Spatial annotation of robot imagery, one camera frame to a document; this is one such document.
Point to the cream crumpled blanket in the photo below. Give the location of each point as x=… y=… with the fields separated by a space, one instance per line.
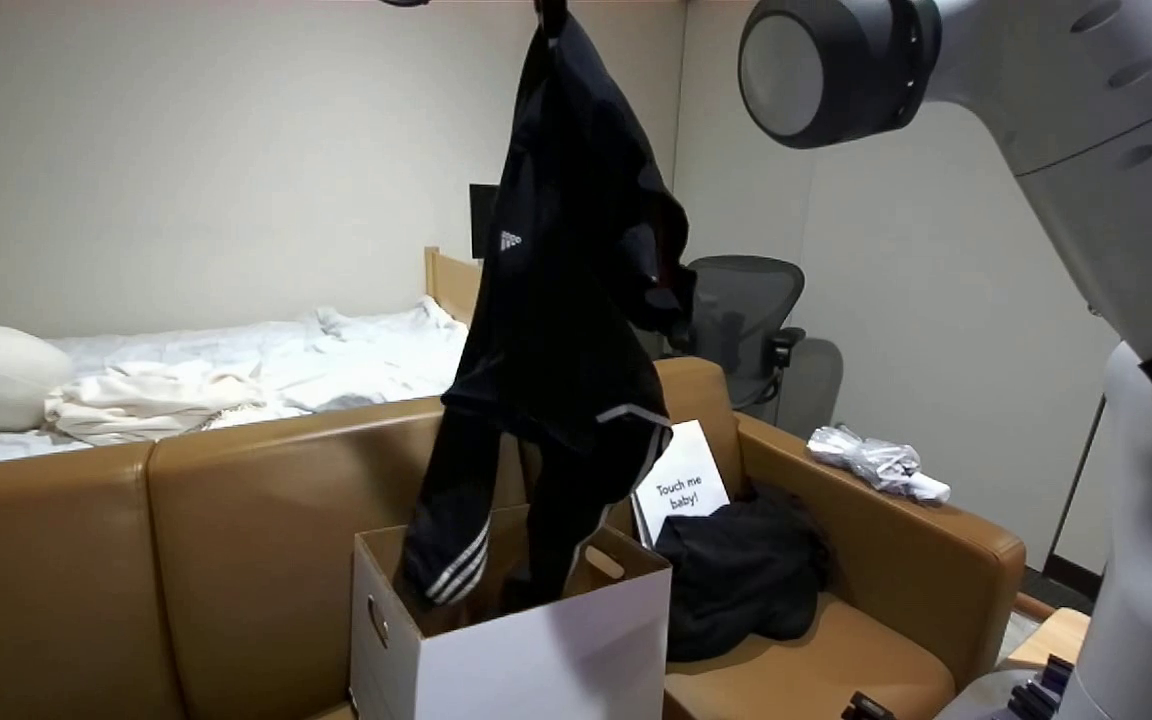
x=150 y=403

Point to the crumpled white cloth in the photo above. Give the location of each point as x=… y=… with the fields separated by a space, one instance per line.
x=890 y=465

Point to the white bed sheets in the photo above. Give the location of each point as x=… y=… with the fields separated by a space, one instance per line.
x=308 y=354

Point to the white paper sign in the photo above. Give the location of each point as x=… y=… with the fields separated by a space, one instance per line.
x=684 y=485

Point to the small wooden table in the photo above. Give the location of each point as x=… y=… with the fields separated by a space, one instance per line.
x=1050 y=639

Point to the black mesh office chair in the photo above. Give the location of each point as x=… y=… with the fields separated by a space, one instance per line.
x=742 y=320

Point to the thin black pole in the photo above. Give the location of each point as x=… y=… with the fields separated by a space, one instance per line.
x=1076 y=485

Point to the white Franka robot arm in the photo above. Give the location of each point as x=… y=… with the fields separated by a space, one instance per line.
x=1109 y=163

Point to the small black sofa item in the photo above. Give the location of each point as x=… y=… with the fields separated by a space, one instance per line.
x=865 y=707

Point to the black striped track cloth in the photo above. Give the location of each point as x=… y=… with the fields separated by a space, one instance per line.
x=562 y=293

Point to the brown leather sofa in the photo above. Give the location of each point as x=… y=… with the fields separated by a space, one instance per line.
x=203 y=563

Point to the black computer monitor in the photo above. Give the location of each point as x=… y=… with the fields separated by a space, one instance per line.
x=480 y=223

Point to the white cardboard box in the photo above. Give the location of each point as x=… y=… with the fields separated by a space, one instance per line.
x=551 y=662

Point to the plain black cloth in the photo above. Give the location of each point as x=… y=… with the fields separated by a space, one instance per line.
x=742 y=580

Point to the wooden bed frame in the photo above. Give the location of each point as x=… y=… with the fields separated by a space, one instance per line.
x=451 y=283

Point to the grey office chair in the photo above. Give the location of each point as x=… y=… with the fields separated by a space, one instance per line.
x=811 y=387

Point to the small dark object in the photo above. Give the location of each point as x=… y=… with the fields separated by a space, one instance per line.
x=1041 y=695

